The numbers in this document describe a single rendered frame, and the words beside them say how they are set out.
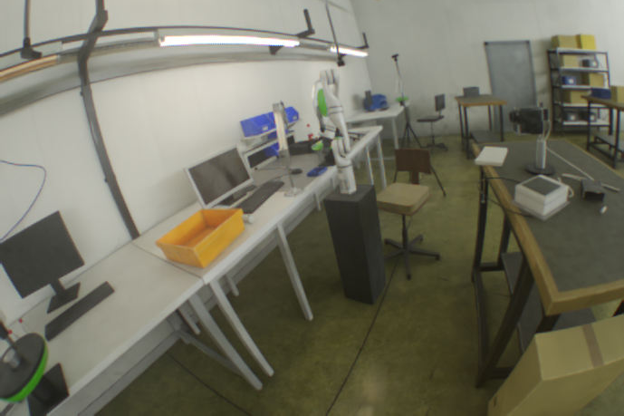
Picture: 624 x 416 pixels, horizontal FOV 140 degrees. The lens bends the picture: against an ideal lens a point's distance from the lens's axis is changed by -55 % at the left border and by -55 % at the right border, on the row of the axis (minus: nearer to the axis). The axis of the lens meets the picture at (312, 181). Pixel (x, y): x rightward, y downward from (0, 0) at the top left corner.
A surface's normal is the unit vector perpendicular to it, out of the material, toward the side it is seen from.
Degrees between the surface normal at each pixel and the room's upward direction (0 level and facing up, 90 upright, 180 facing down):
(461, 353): 0
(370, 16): 90
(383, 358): 0
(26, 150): 90
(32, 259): 90
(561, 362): 0
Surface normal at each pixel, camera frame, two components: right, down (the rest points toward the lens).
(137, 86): 0.85, -0.03
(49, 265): 0.67, 0.09
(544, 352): -0.22, -0.92
